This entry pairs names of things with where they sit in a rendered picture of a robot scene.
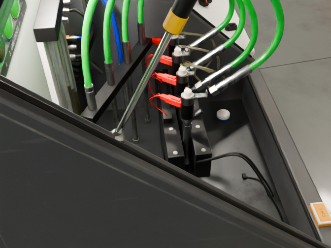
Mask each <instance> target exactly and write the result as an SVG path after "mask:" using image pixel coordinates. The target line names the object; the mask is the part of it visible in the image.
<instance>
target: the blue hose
mask: <svg viewBox="0 0 331 248"><path fill-rule="evenodd" d="M101 1H102V2H103V3H104V4H105V5H106V4H107V1H108V0H101ZM111 22H112V25H113V30H114V35H115V40H116V45H117V50H118V56H119V64H121V62H122V61H123V52H122V46H121V41H120V36H119V31H118V26H117V21H116V18H115V14H114V11H112V16H111ZM92 30H93V28H92V26H91V28H90V34H91V32H92ZM76 37H77V40H81V38H82V35H77V36H76Z"/></svg>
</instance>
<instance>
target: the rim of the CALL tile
mask: <svg viewBox="0 0 331 248"><path fill-rule="evenodd" d="M321 203H323V204H324V205H325V208H326V210H327V212H328V214H329V216H330V218H331V214H330V212H329V210H328V208H327V206H326V204H325V202H316V203H310V206H311V208H312V210H313V213H314V215H315V217H316V219H317V222H318V224H319V225H322V224H331V221H323V222H320V219H319V217H318V215H317V213H316V211H315V208H314V206H313V204H321Z"/></svg>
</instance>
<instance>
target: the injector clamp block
mask: <svg viewBox="0 0 331 248"><path fill-rule="evenodd" d="M162 70H163V71H164V74H165V73H166V74H169V73H168V69H160V70H158V71H162ZM193 86H194V83H193V79H192V76H189V82H188V87H189V89H190V88H192V87H193ZM166 87H167V92H168V95H169V94H170V95H173V94H172V89H171V84H169V83H167V82H166ZM155 89H156V94H157V93H159V90H158V84H157V80H156V79H155ZM156 98H157V105H158V108H159V109H161V103H160V98H158V97H156ZM170 108H171V114H172V123H166V124H164V122H163V116H162V112H161V111H160V110H158V111H159V118H160V138H161V145H162V151H163V158H164V160H165V161H167V162H169V163H171V164H173V165H175V166H177V167H179V168H181V169H182V170H185V155H184V150H183V142H182V140H181V135H180V129H179V124H178V119H177V114H176V109H175V106H174V105H171V104H170ZM199 108H200V106H199V101H198V99H197V98H196V99H194V111H196V110H197V109H199ZM191 123H192V129H191V154H190V160H191V162H192V167H193V172H194V176H196V177H198V178H200V177H210V173H211V161H206V162H200V163H196V162H197V161H199V160H203V159H209V158H212V151H211V147H210V144H209V140H208V136H207V133H206V129H205V125H204V121H203V117H202V115H200V116H199V117H198V118H196V119H195V120H193V121H192V122H191Z"/></svg>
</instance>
